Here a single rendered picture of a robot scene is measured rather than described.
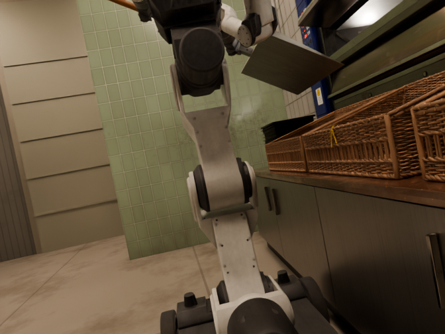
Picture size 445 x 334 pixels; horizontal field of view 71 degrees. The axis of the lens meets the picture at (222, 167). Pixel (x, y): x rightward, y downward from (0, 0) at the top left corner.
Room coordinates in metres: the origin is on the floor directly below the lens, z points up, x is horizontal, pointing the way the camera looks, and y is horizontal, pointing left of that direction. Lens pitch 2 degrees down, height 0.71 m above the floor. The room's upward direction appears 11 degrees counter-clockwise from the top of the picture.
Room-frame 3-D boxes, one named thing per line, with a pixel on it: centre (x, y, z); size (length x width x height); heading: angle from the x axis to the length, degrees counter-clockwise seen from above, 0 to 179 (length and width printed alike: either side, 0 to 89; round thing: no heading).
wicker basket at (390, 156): (1.00, -0.59, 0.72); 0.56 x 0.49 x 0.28; 5
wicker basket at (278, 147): (1.59, -0.53, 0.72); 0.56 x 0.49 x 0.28; 7
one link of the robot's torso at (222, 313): (0.86, 0.00, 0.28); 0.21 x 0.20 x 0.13; 6
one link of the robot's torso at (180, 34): (0.92, 0.01, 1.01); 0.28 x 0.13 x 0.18; 6
